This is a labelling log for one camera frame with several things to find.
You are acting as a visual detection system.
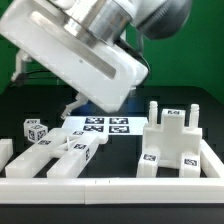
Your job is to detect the black cables at base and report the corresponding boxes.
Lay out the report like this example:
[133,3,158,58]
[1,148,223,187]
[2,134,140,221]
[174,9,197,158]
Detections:
[6,69,56,89]

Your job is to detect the white chair side frame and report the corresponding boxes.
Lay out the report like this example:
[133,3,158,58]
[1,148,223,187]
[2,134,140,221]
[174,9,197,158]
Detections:
[5,128,108,178]

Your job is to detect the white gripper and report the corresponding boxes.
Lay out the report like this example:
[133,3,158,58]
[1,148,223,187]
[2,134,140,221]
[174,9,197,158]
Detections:
[0,0,148,120]

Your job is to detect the small white cube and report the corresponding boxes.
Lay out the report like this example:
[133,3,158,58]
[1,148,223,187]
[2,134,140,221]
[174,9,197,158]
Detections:
[28,124,48,143]

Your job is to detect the white chair seat block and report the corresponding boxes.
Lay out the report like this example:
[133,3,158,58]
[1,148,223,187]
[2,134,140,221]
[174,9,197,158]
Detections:
[142,101,202,169]

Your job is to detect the white flat chair panel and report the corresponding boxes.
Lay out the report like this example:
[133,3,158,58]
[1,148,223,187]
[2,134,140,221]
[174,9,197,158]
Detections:
[62,116,148,135]

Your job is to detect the white cube nut with tag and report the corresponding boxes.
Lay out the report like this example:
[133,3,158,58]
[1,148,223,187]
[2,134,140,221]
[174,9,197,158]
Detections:
[23,119,40,137]

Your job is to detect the white border fence frame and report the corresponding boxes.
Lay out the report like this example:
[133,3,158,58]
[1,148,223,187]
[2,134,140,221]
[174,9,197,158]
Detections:
[0,142,224,204]

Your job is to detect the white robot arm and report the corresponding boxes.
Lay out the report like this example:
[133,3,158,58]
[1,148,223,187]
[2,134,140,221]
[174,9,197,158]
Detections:
[0,0,192,113]

